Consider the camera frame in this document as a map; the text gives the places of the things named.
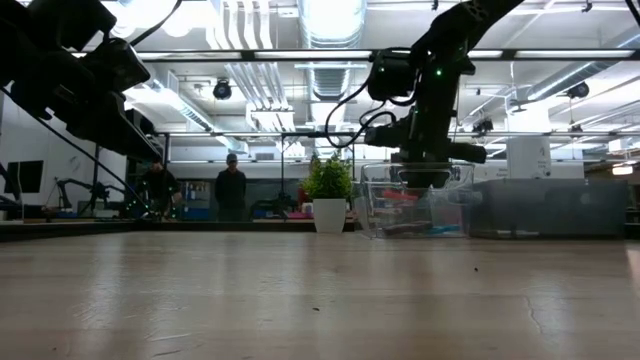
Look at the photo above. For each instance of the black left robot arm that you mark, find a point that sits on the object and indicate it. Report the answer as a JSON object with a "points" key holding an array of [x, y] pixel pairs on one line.
{"points": [[40, 30]]}

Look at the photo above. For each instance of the clear plastic bin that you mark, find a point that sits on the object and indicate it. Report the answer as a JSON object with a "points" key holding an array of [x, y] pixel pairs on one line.
{"points": [[365, 215]]}

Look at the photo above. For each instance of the black ceiling spotlight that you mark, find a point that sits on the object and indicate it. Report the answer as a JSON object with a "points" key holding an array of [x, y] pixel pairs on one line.
{"points": [[482, 125], [222, 89], [579, 91]]}

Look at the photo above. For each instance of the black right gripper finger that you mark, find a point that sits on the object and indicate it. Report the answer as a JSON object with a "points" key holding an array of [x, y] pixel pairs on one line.
{"points": [[425, 179]]}

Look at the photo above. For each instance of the silver ventilation duct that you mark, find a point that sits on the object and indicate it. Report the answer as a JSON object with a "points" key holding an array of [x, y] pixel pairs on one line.
{"points": [[332, 80]]}

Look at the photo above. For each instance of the green plant in white pot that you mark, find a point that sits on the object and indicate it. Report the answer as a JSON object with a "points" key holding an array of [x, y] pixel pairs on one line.
{"points": [[330, 215]]}

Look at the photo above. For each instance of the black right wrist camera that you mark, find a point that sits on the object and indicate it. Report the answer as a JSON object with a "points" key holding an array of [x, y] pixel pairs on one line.
{"points": [[387, 136]]}

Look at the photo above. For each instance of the black aluminium table frame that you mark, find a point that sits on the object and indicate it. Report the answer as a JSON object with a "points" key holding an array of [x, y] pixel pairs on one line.
{"points": [[200, 226]]}

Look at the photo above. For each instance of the black background rig frame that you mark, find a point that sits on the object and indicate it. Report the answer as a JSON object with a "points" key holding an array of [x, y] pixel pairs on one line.
{"points": [[282, 170]]}

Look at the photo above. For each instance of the black computer monitor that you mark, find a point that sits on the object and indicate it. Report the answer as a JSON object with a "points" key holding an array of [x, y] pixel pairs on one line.
{"points": [[30, 175]]}

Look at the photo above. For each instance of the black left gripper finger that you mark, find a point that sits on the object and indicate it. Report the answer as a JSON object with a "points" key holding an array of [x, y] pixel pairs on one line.
{"points": [[125, 137]]}

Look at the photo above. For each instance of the black overhead crossbar with lights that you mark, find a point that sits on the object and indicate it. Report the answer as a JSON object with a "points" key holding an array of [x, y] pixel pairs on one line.
{"points": [[310, 55]]}

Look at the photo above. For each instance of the smoky grey plastic bin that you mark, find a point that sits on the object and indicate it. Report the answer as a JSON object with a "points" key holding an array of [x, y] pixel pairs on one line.
{"points": [[550, 210]]}

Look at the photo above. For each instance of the person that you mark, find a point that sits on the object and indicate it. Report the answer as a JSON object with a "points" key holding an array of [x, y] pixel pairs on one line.
{"points": [[230, 190], [160, 187]]}

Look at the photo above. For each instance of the blue storage cabinet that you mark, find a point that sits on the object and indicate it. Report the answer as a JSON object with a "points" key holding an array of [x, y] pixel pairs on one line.
{"points": [[197, 210]]}

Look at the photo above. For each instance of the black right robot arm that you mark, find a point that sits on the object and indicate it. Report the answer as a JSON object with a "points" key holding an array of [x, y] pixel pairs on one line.
{"points": [[440, 75]]}

